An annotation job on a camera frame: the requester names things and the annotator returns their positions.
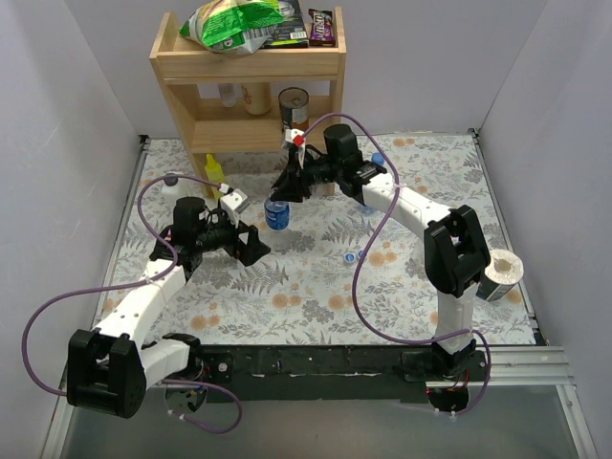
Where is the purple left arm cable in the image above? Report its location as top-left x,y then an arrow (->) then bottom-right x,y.
21,174 -> 244,435

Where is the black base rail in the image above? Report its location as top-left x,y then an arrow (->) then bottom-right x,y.
166,344 -> 491,413

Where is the blue label water bottle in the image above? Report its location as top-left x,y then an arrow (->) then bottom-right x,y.
360,169 -> 389,216
264,199 -> 291,230

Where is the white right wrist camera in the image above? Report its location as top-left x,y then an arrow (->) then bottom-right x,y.
281,128 -> 306,168

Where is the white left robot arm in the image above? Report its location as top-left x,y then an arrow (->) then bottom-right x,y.
67,189 -> 270,418

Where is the brown candy bar pack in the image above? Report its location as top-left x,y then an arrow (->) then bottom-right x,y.
308,9 -> 336,47

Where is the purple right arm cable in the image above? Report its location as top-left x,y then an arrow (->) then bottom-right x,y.
303,112 -> 492,415

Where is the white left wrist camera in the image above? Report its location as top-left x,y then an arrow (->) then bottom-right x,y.
219,183 -> 250,228

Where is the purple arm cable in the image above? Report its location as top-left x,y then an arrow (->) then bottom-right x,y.
21,174 -> 244,435
303,112 -> 492,415

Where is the beige cylinder bottle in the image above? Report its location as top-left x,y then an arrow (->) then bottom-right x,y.
241,82 -> 272,116

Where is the black wrapped paper roll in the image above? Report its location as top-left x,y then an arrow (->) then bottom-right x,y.
477,249 -> 524,302

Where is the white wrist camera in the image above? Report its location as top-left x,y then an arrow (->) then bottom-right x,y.
281,128 -> 306,168
219,183 -> 250,228

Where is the white bottle black cap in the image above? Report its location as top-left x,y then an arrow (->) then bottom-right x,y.
161,172 -> 189,210

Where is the wooden shelf rack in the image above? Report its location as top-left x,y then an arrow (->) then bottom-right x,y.
149,8 -> 347,176

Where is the yellow squeeze bottle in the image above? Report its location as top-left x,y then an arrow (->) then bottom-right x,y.
205,154 -> 229,201

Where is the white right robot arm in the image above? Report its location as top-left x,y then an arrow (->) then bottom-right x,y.
271,123 -> 491,381

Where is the tin can with label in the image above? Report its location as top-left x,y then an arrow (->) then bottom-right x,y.
278,87 -> 310,141

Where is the floral tablecloth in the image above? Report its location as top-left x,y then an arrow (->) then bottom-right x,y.
111,133 -> 536,345

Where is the green chip bag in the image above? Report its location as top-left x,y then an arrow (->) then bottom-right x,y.
179,0 -> 284,55

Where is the black snack box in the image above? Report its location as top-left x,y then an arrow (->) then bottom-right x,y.
262,0 -> 309,50

